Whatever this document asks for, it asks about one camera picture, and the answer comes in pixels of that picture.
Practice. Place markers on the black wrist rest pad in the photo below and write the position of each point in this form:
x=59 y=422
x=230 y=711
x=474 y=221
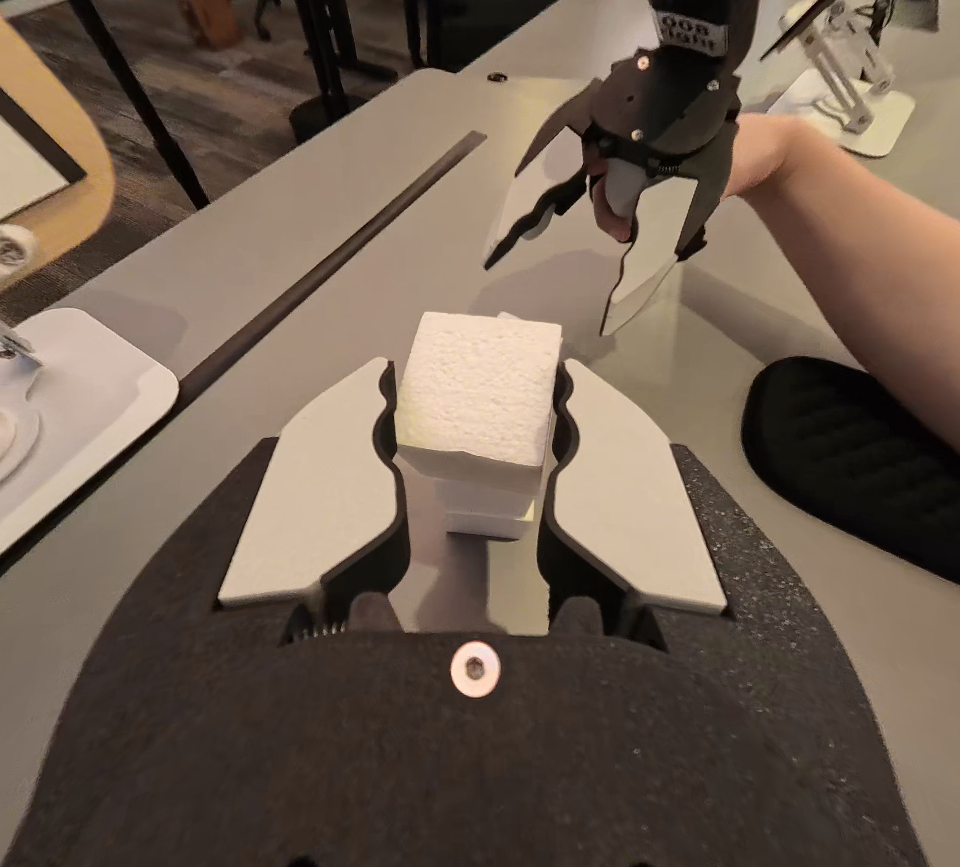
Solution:
x=855 y=462

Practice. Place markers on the black desk legs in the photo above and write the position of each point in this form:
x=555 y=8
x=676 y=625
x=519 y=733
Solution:
x=322 y=19

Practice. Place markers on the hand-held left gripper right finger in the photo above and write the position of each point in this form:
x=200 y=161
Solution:
x=637 y=507

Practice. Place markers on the person's right forearm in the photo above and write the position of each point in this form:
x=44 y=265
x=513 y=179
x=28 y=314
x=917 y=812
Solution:
x=885 y=267

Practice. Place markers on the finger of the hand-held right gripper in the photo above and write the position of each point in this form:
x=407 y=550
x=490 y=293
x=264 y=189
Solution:
x=521 y=203
x=656 y=237

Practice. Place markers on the printed instruction sheet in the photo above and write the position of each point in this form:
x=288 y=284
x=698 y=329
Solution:
x=22 y=162

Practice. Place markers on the white foam cube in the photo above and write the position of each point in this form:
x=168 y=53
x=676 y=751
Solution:
x=480 y=387
x=495 y=486
x=487 y=523

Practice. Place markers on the white document stand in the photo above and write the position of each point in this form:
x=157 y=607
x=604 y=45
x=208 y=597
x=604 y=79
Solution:
x=862 y=102

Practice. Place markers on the wooden board document stand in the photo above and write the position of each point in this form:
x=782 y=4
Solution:
x=82 y=402

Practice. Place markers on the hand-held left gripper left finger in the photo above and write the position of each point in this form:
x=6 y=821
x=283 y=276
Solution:
x=315 y=507

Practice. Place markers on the person's right hand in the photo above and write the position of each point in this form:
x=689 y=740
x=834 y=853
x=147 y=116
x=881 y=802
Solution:
x=757 y=154

